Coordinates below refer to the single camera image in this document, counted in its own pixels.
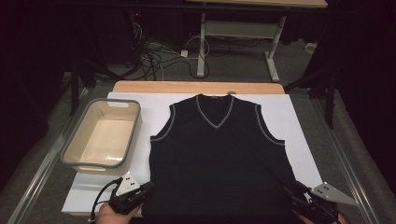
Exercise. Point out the small white box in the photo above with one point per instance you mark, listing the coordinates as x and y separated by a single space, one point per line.
310 47

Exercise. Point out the white board table cover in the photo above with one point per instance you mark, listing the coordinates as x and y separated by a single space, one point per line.
149 105

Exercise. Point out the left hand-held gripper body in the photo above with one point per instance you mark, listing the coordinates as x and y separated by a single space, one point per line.
127 186

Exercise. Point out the white-framed desk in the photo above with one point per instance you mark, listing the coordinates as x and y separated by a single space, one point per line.
239 29

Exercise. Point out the white power adapter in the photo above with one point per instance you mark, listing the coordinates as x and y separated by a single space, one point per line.
184 53

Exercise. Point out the beige plastic basket grey rim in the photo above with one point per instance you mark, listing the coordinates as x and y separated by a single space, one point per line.
106 137

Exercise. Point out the black metal stand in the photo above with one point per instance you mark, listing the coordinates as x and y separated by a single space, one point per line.
330 102
74 90

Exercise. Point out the person's right hand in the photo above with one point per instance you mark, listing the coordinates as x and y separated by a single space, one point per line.
303 220

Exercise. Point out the metal floor rail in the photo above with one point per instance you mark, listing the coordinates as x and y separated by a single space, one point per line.
40 174
351 180

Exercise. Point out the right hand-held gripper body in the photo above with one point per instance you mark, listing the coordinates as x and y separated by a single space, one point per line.
330 194

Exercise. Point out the light wooden table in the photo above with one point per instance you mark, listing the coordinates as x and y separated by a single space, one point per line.
155 87

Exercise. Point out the black knitted vest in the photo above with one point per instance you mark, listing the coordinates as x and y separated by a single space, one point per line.
218 161

